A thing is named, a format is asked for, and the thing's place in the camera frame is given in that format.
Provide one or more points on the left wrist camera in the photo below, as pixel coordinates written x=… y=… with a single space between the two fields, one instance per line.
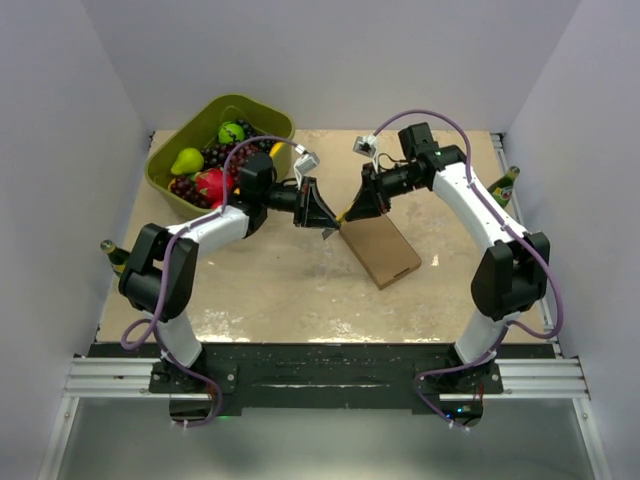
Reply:
x=304 y=165

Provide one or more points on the dark blue grape bunch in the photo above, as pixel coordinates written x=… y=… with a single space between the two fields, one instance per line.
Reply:
x=250 y=132

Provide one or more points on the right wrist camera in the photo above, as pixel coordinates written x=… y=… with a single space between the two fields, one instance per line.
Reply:
x=366 y=145

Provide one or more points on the green glass bottle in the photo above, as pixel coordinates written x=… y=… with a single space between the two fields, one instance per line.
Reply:
x=118 y=257
x=502 y=189

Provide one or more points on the yellow fruit at basket edge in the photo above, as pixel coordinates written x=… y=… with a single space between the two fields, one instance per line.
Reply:
x=277 y=150

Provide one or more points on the small dark grape bunch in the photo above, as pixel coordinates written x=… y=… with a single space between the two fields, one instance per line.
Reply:
x=185 y=188

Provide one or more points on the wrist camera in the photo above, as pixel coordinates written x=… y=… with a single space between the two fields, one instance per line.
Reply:
x=366 y=145
x=304 y=165

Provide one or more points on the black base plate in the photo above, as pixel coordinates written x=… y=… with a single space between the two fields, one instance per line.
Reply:
x=325 y=376

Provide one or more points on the red dragon fruit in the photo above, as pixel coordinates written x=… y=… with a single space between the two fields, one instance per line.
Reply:
x=212 y=184

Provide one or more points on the green glass bottle left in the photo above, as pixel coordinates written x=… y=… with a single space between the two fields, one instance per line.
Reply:
x=118 y=257

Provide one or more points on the green pear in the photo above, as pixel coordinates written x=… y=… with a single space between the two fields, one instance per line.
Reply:
x=188 y=161

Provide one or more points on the olive green plastic basket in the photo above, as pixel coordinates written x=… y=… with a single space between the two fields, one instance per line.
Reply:
x=200 y=132

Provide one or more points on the green apple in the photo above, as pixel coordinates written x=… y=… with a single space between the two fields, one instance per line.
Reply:
x=230 y=132

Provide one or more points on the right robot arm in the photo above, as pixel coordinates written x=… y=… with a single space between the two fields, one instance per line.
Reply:
x=509 y=278

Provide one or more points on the brown cardboard express box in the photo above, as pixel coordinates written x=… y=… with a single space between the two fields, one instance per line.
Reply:
x=381 y=249

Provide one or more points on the green glass bottle right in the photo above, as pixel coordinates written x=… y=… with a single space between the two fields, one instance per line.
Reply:
x=502 y=189

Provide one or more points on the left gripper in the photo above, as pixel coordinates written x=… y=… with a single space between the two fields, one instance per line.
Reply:
x=310 y=210

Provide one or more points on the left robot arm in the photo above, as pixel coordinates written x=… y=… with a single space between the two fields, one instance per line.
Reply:
x=159 y=275

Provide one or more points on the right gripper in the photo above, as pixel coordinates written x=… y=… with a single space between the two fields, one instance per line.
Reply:
x=372 y=199

